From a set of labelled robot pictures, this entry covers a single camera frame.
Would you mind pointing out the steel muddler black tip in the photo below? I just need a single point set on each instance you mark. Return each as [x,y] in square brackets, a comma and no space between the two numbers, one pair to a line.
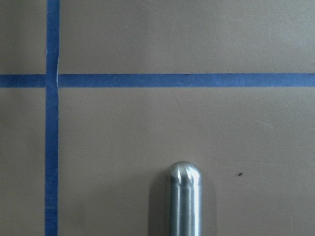
[184,200]

